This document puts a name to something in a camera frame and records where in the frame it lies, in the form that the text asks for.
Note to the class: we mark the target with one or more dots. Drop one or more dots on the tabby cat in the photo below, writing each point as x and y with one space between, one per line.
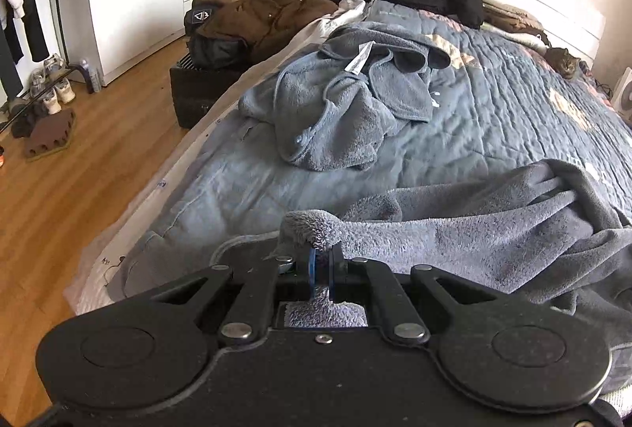
565 61

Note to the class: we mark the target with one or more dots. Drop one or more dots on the blue-grey fleece pajama top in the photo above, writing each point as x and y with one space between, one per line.
345 111

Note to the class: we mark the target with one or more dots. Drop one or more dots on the brown paw slippers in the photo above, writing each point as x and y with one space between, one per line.
49 135

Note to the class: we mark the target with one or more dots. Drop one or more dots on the black cap with triangle patch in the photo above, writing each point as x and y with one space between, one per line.
200 18

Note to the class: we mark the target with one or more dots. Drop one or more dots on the brown folded blanket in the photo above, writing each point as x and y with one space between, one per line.
513 19

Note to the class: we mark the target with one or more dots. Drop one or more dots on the brown padded jacket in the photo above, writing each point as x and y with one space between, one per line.
266 17

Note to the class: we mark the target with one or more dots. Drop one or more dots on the white box fan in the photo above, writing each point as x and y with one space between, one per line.
624 96

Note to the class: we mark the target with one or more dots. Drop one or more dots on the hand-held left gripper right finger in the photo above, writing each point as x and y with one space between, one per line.
334 269

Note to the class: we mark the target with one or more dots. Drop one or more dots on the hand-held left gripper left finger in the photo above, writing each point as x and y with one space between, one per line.
312 266

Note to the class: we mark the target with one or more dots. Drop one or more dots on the row of shoes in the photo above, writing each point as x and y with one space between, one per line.
61 91

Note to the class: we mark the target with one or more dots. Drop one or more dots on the black storage box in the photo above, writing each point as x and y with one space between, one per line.
197 96

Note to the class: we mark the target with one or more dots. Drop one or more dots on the white paper garment tag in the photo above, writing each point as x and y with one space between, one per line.
359 59

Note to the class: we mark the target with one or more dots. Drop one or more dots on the grey bottle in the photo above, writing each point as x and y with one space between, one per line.
90 76

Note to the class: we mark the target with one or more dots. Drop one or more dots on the black shiny jacket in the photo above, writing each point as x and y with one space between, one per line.
217 51

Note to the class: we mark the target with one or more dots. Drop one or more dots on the blue-grey quilted fish-print bedspread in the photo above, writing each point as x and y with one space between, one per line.
493 111

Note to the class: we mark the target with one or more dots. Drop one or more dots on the black metal clothes rack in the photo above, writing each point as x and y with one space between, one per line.
58 27

